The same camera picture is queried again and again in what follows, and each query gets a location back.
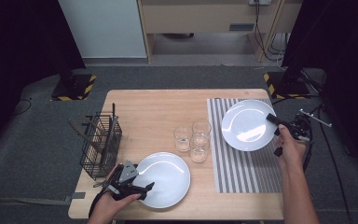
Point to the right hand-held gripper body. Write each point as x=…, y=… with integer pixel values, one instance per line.
x=301, y=126

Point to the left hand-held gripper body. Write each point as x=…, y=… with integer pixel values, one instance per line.
x=128, y=172

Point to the white plate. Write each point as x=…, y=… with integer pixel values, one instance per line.
x=164, y=180
x=245, y=124

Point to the steel fork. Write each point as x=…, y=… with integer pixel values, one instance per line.
x=91, y=123

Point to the clear drinking glass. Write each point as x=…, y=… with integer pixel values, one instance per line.
x=199, y=154
x=201, y=129
x=183, y=140

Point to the person's right hand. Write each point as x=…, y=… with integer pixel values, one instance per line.
x=292, y=149

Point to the person's left hand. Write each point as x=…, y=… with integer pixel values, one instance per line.
x=105, y=208

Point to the black yellow striped stand base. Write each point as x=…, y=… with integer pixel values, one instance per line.
x=74, y=88
x=287, y=87

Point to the grey tape piece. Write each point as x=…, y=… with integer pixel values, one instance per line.
x=78, y=195

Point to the striped placemat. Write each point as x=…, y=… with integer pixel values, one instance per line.
x=230, y=174

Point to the black curtain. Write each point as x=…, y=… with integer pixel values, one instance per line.
x=338, y=46
x=18, y=46

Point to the white power strip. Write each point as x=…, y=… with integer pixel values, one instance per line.
x=259, y=2

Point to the wooden desk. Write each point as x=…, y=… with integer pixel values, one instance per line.
x=199, y=18

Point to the dark oval object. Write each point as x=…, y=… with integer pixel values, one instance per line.
x=177, y=35

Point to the white panel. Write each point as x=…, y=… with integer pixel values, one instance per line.
x=102, y=28

